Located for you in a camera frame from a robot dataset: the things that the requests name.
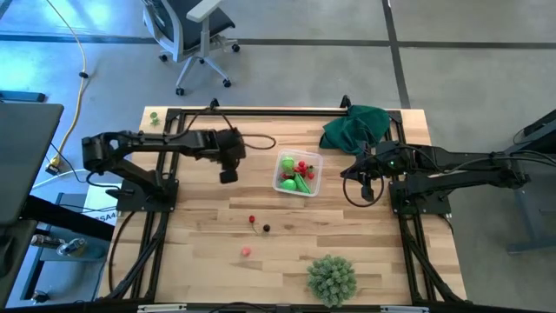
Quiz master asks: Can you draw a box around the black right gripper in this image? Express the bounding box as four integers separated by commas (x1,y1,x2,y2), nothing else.
341,140,412,203

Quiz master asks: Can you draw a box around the clear plastic tupperware container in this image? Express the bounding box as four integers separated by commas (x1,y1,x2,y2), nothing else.
271,148,324,198

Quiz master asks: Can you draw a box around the long green toy pepper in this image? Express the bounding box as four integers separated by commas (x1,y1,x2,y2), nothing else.
293,173,312,195

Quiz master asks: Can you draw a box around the dark green cloth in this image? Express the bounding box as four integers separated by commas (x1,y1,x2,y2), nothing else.
319,103,391,157

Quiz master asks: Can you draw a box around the artificial green spiky plant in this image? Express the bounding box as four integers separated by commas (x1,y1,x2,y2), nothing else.
306,255,358,308

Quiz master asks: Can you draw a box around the white and black office chair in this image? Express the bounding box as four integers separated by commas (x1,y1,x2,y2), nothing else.
142,0,242,97

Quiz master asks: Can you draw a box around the white printed sign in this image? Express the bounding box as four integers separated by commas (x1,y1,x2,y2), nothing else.
82,182,122,227

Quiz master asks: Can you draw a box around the grey metal desk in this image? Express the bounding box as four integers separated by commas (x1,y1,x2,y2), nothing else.
506,108,556,256

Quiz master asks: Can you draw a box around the clear bottle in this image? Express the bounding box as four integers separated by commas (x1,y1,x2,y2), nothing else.
55,236,87,257

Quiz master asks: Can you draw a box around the dark grey desk top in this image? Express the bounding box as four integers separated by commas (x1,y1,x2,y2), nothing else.
0,102,65,225

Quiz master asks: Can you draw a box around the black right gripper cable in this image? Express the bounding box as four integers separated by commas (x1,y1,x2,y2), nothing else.
342,168,386,209

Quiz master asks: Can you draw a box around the black aluminium table frame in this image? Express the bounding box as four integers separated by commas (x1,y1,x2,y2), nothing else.
99,95,468,305

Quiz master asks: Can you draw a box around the silver aluminium bracket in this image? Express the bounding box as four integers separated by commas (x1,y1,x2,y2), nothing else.
381,305,429,313
137,303,188,313

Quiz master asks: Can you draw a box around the yellow cable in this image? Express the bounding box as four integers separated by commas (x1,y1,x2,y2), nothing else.
45,0,88,169

